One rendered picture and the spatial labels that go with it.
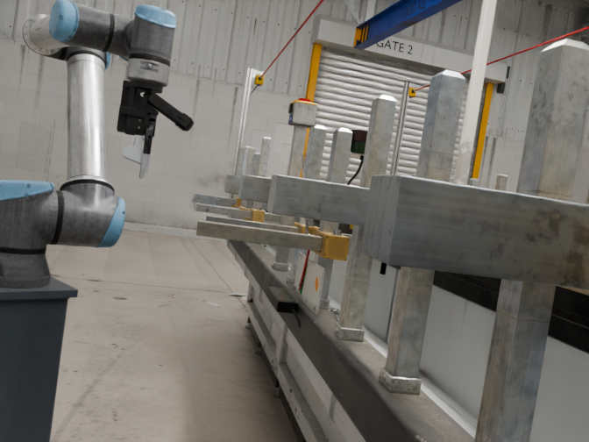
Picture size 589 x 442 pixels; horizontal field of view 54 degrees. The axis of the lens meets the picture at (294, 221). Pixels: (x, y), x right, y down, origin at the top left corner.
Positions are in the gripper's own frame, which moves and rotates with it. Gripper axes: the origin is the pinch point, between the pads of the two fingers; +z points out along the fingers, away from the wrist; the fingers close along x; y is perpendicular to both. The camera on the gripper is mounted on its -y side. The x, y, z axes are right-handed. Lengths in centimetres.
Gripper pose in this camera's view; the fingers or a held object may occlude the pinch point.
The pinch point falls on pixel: (145, 174)
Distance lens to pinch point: 135.4
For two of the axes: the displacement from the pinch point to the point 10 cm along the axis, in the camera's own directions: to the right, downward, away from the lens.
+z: -1.5, 9.9, 0.5
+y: -9.5, -1.3, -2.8
